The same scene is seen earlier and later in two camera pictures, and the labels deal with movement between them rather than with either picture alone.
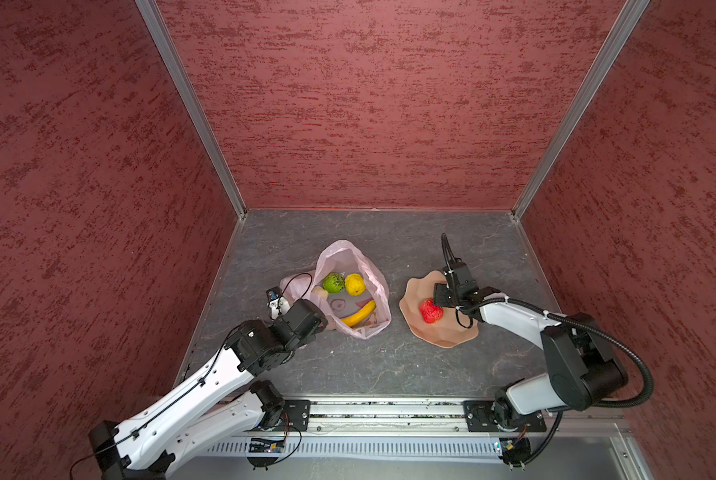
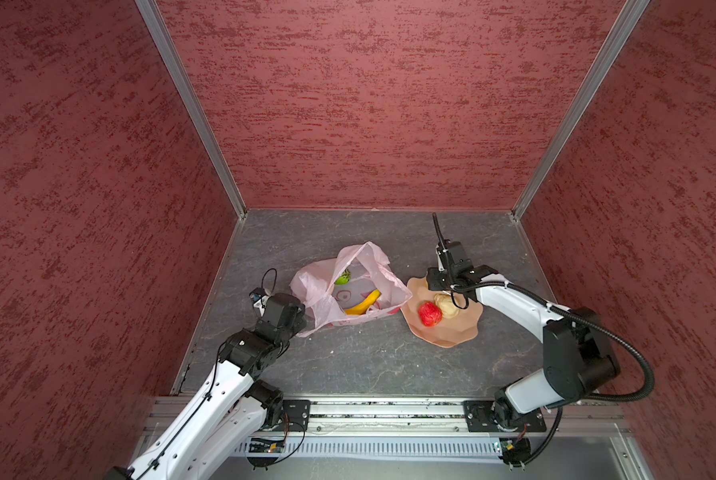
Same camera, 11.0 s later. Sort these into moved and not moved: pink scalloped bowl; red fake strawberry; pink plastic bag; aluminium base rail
Moved: pink plastic bag
Not moved: pink scalloped bowl; aluminium base rail; red fake strawberry
